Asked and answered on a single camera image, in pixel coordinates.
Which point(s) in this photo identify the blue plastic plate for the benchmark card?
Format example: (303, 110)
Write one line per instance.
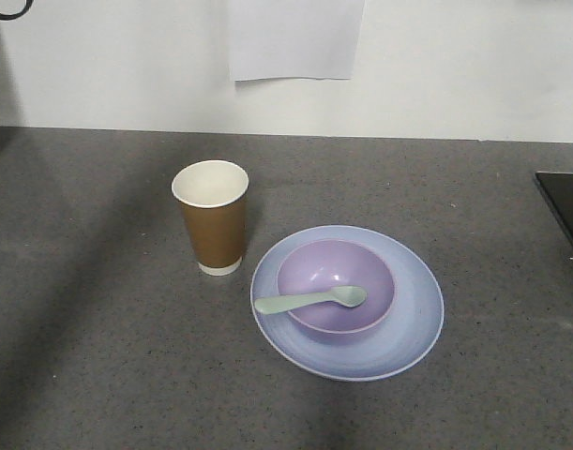
(395, 327)

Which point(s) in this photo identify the black induction cooktop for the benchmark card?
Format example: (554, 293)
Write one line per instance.
(557, 190)

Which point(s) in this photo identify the mint green plastic spoon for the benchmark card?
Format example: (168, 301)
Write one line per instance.
(348, 296)

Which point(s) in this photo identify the white paper sheet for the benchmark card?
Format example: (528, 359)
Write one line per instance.
(288, 39)

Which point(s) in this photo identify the brown paper cup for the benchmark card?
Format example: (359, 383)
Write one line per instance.
(212, 198)

